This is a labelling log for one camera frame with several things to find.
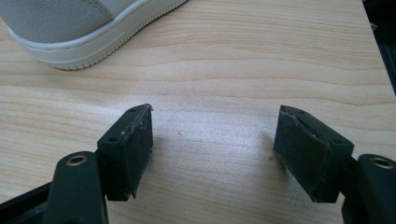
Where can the grey sneaker white sole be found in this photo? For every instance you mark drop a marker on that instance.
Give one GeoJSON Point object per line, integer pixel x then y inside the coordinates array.
{"type": "Point", "coordinates": [59, 21]}

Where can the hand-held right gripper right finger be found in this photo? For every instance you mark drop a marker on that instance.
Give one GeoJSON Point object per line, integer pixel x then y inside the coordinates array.
{"type": "Point", "coordinates": [311, 158]}

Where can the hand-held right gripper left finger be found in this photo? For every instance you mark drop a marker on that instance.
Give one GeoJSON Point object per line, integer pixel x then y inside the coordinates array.
{"type": "Point", "coordinates": [124, 155]}

